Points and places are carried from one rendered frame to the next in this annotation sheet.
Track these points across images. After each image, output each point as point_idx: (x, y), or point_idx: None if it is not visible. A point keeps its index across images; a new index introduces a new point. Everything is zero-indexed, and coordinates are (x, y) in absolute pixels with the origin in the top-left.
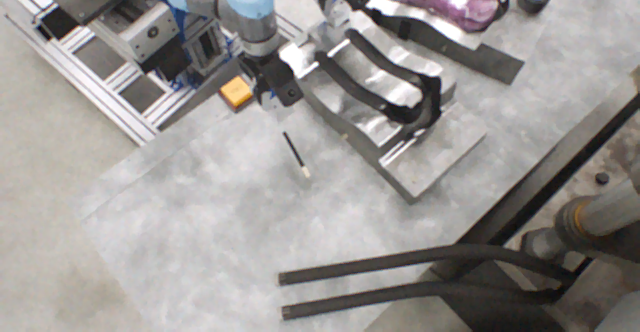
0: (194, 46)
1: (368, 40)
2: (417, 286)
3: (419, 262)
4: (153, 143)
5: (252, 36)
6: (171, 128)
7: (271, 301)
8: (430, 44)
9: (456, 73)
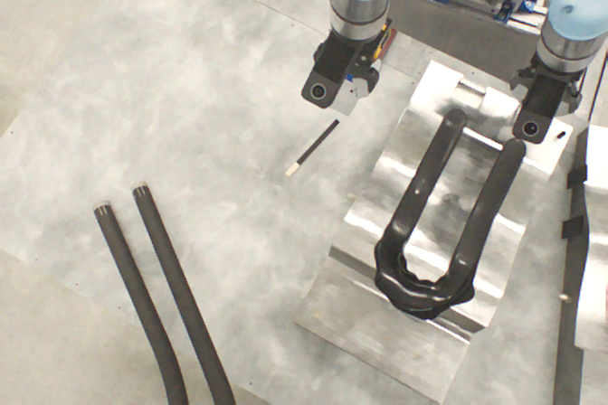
0: None
1: (514, 176)
2: (167, 358)
3: (195, 351)
4: None
5: None
6: None
7: (115, 192)
8: (567, 275)
9: (536, 332)
